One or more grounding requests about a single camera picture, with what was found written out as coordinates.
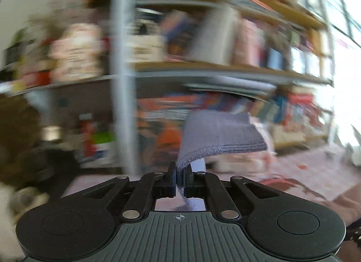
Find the pink checkered desk mat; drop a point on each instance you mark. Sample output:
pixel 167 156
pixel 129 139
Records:
pixel 321 174

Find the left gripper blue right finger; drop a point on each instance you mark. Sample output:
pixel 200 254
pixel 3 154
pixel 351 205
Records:
pixel 189 184

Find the pink bunny charm ornament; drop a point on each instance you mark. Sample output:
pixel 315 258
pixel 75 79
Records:
pixel 77 53

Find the cream quilted pearl handbag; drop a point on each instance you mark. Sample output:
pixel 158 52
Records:
pixel 146 42

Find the purple and pink sweater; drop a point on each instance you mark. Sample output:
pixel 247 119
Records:
pixel 212 133

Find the white metal bookshelf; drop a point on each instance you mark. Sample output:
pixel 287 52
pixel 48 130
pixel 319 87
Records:
pixel 125 75

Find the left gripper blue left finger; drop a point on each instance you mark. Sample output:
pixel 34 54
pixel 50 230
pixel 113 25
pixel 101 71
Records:
pixel 171 180

